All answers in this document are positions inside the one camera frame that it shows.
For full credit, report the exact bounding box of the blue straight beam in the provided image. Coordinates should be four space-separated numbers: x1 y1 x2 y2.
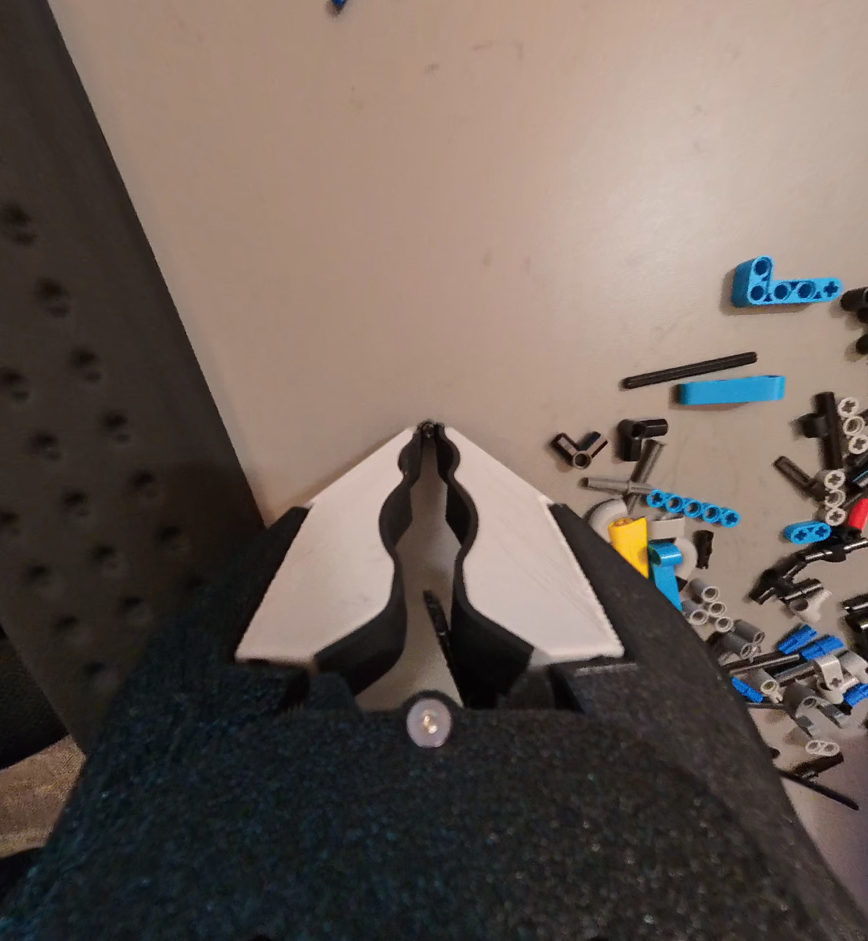
675 375 786 407

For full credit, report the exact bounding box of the blue L-shaped beam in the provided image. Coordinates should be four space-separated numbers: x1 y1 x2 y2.
731 256 844 308

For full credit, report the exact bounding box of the grey desk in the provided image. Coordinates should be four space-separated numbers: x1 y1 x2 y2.
48 0 868 883

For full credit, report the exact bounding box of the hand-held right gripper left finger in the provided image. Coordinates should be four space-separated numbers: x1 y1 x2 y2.
236 425 428 695

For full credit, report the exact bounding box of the pile of small brick parts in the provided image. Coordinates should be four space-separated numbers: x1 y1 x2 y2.
550 283 868 810

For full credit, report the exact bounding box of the long black axle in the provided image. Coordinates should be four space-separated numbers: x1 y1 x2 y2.
621 352 758 390

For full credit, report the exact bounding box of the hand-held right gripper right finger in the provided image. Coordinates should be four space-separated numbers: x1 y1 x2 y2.
433 422 624 710

